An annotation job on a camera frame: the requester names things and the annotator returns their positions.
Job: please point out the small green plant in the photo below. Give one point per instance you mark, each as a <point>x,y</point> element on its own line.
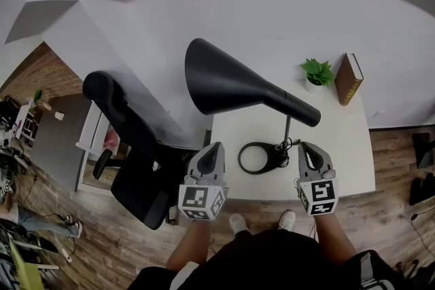
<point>38,95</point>

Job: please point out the person's black clothing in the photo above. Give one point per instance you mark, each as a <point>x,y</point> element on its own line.
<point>272,261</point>

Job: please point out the black desk lamp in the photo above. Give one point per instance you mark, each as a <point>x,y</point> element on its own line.
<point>221,85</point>

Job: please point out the yellow-green chair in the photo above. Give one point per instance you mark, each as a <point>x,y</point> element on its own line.
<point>29,275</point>

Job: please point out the pink bag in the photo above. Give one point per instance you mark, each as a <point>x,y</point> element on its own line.
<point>111,141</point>

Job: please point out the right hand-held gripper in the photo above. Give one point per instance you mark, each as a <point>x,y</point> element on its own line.
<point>319,195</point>

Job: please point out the small white box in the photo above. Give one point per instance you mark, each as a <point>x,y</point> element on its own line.
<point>59,115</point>

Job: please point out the person's left white shoe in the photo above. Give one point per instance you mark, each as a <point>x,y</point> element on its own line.
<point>239,223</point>

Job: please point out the person's white shoe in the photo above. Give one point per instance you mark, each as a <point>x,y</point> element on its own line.
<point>239,223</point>
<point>287,220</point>

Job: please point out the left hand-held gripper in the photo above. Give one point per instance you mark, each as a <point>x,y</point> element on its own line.
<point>197,198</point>

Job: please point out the black metal stand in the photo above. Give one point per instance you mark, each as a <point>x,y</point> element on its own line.
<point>425,149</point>

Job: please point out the person's right forearm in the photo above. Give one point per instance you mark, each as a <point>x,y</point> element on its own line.
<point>333,237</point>

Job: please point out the brown hardcover book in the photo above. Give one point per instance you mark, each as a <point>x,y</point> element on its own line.
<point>348,83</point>

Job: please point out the white shelf unit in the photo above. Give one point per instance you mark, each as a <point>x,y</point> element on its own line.
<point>23,124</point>

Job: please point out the black office chair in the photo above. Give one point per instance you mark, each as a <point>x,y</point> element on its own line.
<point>139,136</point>

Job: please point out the green potted plant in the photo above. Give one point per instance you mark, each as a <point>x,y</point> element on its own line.
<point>317,73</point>

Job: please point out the person's left forearm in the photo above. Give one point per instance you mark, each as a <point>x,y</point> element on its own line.
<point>190,244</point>

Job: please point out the white cabinet frame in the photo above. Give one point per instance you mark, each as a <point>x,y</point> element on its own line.
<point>91,136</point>

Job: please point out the black bag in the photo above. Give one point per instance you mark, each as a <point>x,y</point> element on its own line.
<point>421,190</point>

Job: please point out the person's right white shoe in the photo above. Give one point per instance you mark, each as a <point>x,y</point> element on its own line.
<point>287,220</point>

